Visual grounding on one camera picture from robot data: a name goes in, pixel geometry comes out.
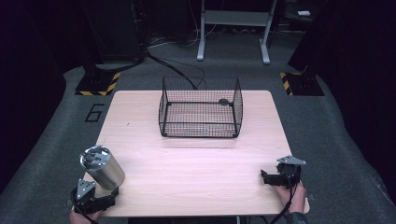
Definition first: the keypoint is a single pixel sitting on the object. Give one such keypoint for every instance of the person's left hand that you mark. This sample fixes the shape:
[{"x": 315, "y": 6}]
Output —
[{"x": 81, "y": 217}]

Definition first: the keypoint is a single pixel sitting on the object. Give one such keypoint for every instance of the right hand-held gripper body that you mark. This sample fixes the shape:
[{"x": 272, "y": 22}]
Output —
[{"x": 290, "y": 173}]

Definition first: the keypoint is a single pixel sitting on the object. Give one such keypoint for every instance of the white metal stand frame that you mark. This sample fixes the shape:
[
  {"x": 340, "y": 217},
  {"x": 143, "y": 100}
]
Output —
[{"x": 234, "y": 18}]

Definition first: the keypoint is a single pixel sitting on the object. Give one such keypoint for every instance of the black stand with striped base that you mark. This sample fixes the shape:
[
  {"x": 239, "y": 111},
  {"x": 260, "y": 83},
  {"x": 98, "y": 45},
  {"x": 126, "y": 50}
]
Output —
[
  {"x": 300, "y": 84},
  {"x": 99, "y": 81}
]

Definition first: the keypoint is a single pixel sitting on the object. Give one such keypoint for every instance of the stainless steel cylinder cup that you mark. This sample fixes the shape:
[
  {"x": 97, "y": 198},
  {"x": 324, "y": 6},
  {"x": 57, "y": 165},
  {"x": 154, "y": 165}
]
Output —
[{"x": 102, "y": 169}]

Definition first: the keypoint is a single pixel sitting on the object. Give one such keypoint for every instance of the person's right hand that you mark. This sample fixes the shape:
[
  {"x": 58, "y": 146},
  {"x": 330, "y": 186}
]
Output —
[{"x": 295, "y": 199}]

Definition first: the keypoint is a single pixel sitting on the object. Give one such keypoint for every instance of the small white box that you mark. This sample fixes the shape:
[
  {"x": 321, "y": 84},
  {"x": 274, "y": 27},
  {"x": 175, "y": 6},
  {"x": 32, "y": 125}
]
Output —
[{"x": 303, "y": 13}]

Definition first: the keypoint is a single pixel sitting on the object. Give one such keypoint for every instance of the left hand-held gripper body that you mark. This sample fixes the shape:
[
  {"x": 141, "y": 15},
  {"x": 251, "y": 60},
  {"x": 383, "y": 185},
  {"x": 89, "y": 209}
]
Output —
[{"x": 83, "y": 199}]

